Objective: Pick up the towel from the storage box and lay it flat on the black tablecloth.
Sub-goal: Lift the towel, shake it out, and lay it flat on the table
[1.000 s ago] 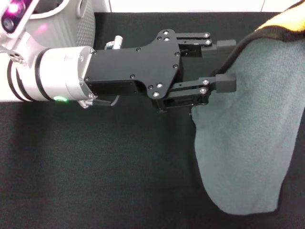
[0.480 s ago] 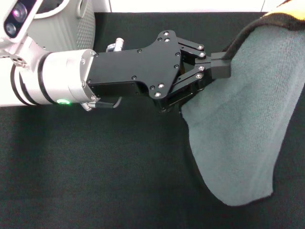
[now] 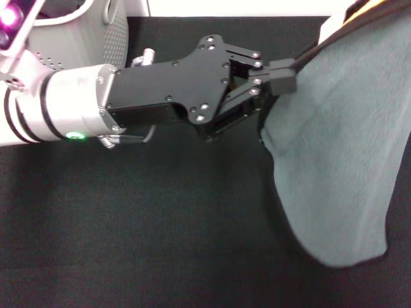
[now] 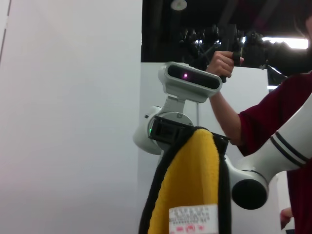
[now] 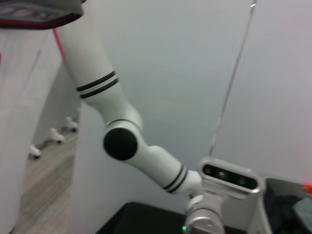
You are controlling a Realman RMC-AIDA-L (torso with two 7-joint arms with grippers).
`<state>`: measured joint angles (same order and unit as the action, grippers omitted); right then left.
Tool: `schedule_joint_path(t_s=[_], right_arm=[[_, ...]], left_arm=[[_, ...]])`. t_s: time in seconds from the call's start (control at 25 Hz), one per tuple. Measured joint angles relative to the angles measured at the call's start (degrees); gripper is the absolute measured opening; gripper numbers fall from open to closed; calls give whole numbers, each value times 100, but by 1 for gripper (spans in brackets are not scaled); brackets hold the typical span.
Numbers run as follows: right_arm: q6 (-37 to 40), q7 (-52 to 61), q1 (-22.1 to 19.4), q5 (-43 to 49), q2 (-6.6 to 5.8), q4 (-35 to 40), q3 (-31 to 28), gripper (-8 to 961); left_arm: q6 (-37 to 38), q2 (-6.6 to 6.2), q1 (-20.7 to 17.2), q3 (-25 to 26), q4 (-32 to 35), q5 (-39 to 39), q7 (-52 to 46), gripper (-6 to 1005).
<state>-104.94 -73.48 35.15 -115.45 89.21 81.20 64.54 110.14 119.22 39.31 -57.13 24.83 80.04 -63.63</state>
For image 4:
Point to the person hand gripping handle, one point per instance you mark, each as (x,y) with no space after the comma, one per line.
(220,64)

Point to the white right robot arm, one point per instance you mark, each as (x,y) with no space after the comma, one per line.
(275,156)

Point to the bright strip light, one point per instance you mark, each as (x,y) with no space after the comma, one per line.
(292,42)

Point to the person in red shirt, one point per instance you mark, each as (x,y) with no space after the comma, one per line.
(280,104)

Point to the person hand hanging free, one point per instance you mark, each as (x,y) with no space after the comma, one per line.
(286,217)

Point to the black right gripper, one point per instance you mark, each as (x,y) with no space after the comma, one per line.
(165,130)

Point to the person bare forearm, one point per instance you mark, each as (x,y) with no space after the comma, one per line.
(224,117)

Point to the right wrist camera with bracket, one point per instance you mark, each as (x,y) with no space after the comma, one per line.
(190,75)

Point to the yellow and grey towel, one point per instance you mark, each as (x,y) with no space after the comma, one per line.
(190,170)

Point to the round ceiling light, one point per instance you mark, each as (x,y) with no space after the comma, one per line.
(179,5)

